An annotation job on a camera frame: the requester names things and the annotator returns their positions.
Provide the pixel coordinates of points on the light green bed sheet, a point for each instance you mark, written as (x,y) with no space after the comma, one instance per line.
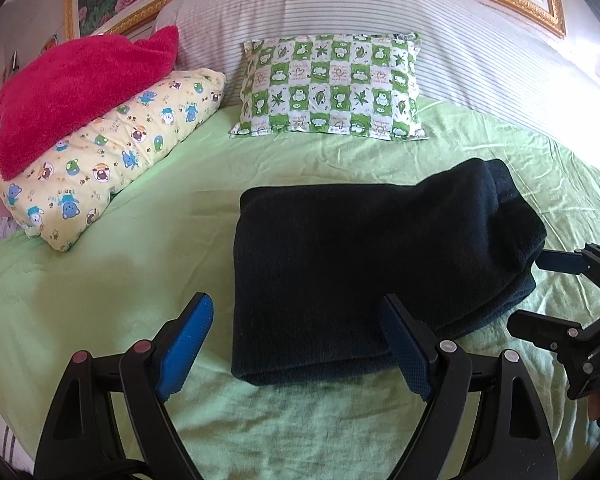
(130,270)

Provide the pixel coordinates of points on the green checkered pillow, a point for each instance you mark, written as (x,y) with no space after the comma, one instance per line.
(330,85)

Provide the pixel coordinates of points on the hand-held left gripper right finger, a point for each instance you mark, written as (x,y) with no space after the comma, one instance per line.
(405,352)

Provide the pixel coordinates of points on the striped white mattress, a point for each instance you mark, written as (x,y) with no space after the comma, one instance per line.
(5,440)

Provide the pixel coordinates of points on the yellow cartoon print pillow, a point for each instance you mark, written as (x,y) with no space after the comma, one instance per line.
(130,135)

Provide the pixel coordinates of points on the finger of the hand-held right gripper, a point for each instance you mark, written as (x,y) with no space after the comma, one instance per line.
(555,261)
(540,327)

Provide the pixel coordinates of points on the red fluffy towel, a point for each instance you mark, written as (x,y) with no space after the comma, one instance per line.
(75,90)

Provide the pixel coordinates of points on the dark navy towel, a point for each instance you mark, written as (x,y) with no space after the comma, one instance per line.
(355,260)

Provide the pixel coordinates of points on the person's right hand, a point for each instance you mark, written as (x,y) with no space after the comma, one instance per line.
(596,407)

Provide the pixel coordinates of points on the white striped headboard cushion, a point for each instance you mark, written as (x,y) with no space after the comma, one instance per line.
(480,60)

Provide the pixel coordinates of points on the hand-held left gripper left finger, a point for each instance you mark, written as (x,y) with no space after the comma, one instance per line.
(190,342)

